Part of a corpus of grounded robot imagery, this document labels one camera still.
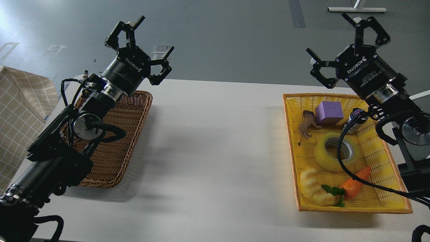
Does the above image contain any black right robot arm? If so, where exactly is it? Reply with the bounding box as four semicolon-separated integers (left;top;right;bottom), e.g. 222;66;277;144
306;13;429;206

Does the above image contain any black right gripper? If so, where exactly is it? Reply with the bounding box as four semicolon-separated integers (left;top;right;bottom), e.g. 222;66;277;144
306;13;408;99

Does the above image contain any yellow plastic basket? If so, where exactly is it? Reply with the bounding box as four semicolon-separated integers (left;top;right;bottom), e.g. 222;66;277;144
283;93;413;213

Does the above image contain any brown toy animal figure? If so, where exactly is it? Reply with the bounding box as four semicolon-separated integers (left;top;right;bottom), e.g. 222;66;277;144
298;110;322;146

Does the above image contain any beige checkered cloth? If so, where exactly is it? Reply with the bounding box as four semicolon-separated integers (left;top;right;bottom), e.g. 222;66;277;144
0;66;59;192

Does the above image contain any small labelled jar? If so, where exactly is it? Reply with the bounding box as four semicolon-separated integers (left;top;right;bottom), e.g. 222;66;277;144
343;108;368;135

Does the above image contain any orange toy carrot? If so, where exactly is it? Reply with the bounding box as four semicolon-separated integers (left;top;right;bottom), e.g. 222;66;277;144
321;166;371;208

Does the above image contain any brown wicker basket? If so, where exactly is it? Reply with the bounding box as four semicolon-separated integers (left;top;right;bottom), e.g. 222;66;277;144
60;90;153;188

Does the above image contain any toy croissant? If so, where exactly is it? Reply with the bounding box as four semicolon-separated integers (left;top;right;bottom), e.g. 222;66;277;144
299;166;341;207

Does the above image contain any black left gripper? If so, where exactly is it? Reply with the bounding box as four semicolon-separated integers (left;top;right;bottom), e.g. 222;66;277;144
101;15;174;96

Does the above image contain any white metal stand base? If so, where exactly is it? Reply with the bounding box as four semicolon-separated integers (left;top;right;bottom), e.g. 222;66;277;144
327;0;387;13

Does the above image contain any yellow tape roll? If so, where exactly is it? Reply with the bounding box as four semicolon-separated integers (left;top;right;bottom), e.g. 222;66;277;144
314;132;359;173

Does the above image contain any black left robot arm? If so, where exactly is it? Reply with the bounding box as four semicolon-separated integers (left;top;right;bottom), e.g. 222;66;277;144
1;16;174;242

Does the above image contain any purple foam cube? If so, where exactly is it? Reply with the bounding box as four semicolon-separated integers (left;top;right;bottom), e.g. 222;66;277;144
316;101;344;125

